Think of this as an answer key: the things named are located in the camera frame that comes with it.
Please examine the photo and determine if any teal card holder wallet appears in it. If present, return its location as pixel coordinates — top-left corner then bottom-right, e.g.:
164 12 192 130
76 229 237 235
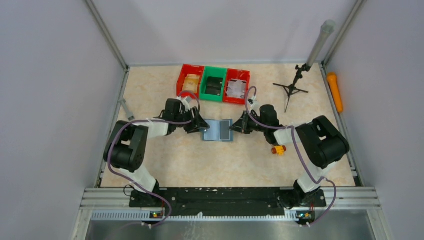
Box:
201 119 234 142

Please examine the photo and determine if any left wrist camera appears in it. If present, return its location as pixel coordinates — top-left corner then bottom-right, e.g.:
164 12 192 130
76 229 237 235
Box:
177 96 193 113

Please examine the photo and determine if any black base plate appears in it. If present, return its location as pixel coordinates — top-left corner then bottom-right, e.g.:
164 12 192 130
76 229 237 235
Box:
129 187 327 217

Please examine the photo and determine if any green plastic bin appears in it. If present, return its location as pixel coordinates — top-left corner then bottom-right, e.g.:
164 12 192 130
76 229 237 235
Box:
199 66 228 102

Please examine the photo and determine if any grey cylinder on tripod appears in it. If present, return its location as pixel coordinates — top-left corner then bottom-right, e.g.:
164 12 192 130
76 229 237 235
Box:
305 19 336 68

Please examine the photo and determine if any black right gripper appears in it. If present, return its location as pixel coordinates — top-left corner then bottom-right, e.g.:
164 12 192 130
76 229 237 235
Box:
229 110 269 134

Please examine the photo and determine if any orange flashlight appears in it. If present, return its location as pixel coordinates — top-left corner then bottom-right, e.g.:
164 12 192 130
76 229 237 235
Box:
326 72 344 113

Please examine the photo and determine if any red bin with orange items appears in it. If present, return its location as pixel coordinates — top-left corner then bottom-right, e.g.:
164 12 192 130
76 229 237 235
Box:
176 64 205 97

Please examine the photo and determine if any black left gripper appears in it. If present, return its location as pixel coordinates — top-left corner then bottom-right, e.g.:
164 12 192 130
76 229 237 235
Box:
174 106 210 134

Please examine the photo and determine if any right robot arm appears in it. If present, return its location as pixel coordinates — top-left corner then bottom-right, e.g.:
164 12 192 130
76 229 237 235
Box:
229 104 350 206

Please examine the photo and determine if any grey bracket tool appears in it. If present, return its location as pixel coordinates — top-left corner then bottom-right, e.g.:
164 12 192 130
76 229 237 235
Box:
118 98 135 121

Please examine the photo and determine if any aluminium frame rail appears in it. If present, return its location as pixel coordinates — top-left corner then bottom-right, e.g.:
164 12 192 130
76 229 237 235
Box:
72 186 393 240

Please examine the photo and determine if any red bin with clear bags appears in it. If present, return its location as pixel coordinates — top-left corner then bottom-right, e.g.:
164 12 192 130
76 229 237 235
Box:
222 68 251 105

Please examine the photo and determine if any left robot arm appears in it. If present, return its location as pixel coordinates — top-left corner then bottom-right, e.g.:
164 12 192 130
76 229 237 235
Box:
103 97 210 207

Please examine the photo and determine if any black mini tripod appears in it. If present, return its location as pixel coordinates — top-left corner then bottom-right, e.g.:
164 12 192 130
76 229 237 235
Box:
273 63 312 113

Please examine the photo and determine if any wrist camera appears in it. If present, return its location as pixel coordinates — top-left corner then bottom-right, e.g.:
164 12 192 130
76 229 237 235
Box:
245 95 258 112
177 96 193 113

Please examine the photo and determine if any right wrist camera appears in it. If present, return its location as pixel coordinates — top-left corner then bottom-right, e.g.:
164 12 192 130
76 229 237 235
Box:
245 95 258 112

